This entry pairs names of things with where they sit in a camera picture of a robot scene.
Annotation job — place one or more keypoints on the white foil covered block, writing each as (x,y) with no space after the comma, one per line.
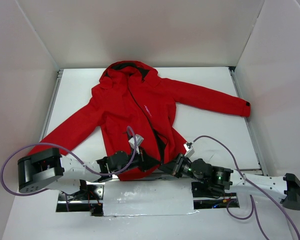
(148,198)

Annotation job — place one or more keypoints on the red hooded jacket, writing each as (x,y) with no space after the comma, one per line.
(132,94)

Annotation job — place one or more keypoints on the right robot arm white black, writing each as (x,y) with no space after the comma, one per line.
(216,181)

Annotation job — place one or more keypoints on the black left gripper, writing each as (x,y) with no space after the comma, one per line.
(143,158)

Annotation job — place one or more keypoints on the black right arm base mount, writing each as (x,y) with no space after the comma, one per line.
(204,198)

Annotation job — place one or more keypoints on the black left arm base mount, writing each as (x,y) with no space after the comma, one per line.
(89,199)

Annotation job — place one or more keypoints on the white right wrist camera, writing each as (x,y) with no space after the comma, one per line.
(189,150)

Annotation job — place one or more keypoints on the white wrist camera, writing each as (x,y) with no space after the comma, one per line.
(189,150)
(135,141)

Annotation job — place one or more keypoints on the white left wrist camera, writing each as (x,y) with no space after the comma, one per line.
(135,141)

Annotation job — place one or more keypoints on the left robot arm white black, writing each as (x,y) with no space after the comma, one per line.
(51,170)

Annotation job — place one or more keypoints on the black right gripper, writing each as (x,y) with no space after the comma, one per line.
(176,165)

